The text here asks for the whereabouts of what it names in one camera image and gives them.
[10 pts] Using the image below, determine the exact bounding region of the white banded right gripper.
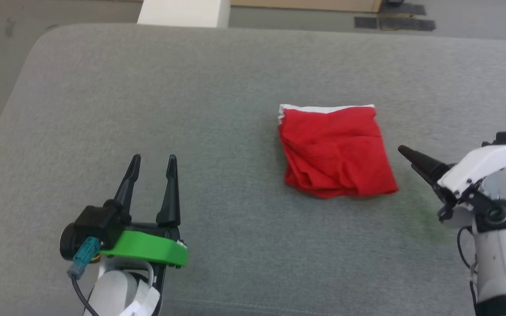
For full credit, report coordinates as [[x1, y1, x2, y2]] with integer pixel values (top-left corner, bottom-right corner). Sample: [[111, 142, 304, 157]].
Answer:
[[397, 144, 506, 222]]

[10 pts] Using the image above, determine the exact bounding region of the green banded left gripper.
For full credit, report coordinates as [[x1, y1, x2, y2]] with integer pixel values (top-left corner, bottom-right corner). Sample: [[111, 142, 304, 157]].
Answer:
[[100, 154, 189, 269]]

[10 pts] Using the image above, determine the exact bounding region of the red garment with white collar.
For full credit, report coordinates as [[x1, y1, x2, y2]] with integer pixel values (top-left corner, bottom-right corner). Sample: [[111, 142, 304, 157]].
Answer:
[[277, 104, 399, 199]]

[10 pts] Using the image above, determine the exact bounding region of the wide black floor mat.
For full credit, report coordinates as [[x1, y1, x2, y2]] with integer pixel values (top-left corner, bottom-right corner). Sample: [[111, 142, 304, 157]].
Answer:
[[378, 16, 437, 32]]

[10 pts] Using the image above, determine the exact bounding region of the small black floor mat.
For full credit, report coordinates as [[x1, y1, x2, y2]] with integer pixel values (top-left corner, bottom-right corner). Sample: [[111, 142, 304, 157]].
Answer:
[[354, 16, 379, 30]]

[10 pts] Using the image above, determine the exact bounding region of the short black floor mat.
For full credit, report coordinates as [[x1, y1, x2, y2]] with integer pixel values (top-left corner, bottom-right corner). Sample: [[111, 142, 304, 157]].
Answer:
[[382, 2, 427, 16]]

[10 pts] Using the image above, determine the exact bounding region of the white box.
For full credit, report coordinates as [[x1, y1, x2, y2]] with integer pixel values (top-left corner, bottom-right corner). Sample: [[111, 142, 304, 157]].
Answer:
[[137, 0, 231, 29]]

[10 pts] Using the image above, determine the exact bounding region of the wooden framed net fence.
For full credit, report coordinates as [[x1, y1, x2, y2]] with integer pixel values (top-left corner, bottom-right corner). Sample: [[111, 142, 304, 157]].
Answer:
[[229, 0, 383, 13]]

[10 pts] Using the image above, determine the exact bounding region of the black cable with teal plug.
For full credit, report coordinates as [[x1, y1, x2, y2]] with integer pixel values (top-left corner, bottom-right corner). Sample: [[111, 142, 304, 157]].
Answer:
[[66, 236, 101, 316]]

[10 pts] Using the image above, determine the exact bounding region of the white label strap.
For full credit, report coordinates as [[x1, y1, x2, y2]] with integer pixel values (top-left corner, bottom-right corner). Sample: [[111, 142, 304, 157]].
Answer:
[[118, 284, 162, 316]]

